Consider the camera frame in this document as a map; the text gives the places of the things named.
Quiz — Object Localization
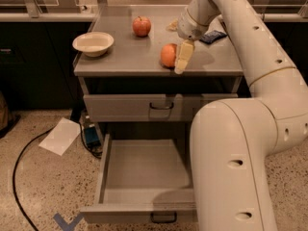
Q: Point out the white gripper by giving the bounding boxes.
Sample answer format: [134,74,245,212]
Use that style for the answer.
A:
[167,10,209,74]

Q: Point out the orange fruit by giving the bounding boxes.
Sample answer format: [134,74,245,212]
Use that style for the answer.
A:
[161,43,177,67]

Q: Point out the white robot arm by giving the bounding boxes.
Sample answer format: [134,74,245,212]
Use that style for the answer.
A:
[175,0,308,231]

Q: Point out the grey drawer cabinet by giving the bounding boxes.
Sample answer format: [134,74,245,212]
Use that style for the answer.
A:
[74,6,244,140]

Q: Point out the closed grey upper drawer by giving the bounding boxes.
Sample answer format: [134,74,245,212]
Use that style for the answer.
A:
[84,93,238,122]

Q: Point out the open grey lower drawer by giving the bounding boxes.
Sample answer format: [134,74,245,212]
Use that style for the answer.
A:
[81,134,197,224]

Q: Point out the dark blue snack packet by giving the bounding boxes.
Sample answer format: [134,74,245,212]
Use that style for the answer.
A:
[200,30,227,44]

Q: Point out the red apple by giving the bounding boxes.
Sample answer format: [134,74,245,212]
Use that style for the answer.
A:
[132,16,151,37]

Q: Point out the white bowl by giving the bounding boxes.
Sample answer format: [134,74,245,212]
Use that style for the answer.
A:
[72,32,115,57]

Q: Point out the blue power box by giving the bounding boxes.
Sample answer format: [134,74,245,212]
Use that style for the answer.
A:
[84,127,100,147]

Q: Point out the white paper sheet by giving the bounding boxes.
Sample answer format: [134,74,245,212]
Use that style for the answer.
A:
[38,117,80,156]

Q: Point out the blue tape floor marker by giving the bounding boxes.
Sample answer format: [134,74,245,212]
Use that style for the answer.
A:
[54,213,83,231]

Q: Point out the black cable left floor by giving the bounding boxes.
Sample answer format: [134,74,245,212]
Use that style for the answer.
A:
[12,127,56,231]

